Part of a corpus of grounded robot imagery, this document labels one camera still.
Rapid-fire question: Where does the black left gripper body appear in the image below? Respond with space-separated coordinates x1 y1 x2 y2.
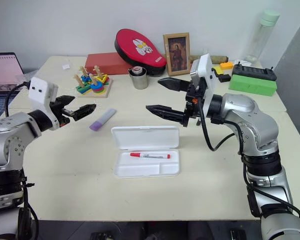
50 97 75 127

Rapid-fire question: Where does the wooden colourful shape stacking toy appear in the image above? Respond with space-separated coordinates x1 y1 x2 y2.
73 65 114 99

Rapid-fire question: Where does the open laptop computer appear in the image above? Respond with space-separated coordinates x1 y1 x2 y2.
0 52 26 124

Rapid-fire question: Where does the purple highlighter marker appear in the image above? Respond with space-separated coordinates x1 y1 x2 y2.
89 108 117 132

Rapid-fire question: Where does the wooden framed portrait picture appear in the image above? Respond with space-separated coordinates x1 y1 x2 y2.
162 32 192 77

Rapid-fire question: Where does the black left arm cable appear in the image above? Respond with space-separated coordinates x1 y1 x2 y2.
4 81 40 240

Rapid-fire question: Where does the olive rolled bundle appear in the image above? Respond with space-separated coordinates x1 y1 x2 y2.
209 54 230 64

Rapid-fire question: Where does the red rectangular box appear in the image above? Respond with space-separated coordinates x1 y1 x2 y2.
84 52 134 76

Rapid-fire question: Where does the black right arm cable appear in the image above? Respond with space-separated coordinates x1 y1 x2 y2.
197 98 300 220

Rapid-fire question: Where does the red capped white marker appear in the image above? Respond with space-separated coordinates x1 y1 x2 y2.
129 151 172 160

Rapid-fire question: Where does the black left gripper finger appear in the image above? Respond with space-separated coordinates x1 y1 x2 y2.
72 103 97 122
55 95 76 109

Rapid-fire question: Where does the white plastic pencil case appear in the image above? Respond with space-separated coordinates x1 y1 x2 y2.
110 125 181 179

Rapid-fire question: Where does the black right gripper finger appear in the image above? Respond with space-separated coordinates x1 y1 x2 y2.
145 104 186 123
157 77 193 93

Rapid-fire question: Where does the small metal cup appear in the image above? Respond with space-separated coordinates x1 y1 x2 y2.
128 65 150 90

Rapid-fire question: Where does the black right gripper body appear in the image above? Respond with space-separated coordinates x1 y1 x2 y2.
182 79 208 127

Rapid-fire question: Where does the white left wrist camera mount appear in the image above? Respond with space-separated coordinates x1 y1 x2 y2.
28 76 60 131

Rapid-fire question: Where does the red black oval pad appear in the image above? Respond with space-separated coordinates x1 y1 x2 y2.
114 28 168 77

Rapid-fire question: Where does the green foam block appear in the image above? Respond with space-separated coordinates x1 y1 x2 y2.
228 73 278 97

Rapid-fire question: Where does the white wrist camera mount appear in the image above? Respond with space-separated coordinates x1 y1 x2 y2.
28 76 60 131
189 52 217 119

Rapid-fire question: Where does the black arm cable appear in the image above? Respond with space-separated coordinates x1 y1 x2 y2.
4 81 40 240
197 98 300 220

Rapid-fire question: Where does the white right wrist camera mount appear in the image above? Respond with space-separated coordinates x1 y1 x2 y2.
189 52 217 119

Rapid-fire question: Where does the clear bottle with green lid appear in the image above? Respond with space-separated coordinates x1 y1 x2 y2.
244 9 281 64

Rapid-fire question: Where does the black remote controller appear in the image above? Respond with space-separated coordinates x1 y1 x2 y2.
231 63 277 82

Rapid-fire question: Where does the orange plastic block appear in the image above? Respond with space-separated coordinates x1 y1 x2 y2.
219 61 234 71

